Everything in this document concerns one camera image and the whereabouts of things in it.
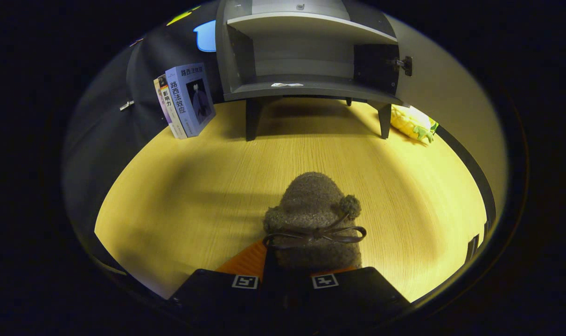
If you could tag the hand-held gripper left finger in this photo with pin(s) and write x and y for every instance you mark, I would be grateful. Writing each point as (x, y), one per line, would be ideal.
(217, 291)

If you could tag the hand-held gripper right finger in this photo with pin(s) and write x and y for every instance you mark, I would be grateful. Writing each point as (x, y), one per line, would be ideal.
(352, 294)

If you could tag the brown fuzzy shoe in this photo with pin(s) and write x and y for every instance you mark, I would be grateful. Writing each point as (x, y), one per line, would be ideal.
(313, 200)

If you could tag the grey shoe cabinet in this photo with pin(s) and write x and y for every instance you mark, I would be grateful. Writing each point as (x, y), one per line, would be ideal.
(329, 89)

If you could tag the yellow plush toy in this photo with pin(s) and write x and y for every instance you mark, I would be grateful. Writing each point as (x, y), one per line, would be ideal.
(409, 121)

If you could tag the blue book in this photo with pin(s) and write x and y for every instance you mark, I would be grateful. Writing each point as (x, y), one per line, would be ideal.
(194, 100)

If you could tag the black backdrop cloth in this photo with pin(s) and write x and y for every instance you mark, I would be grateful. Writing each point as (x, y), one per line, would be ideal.
(105, 130)

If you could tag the silver clip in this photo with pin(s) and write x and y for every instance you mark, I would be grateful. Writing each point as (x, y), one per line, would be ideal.
(126, 105)

